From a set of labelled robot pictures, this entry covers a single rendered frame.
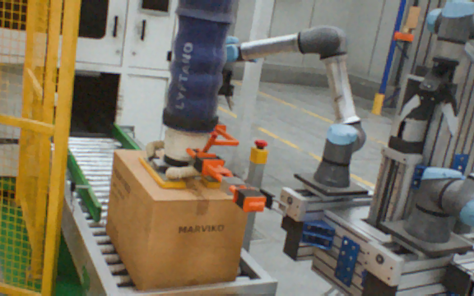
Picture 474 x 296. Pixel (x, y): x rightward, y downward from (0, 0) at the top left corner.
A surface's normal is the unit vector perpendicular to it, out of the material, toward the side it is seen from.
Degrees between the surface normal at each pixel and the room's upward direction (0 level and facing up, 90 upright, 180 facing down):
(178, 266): 90
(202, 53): 78
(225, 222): 90
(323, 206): 90
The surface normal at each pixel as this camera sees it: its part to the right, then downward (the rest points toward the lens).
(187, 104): -0.14, -0.03
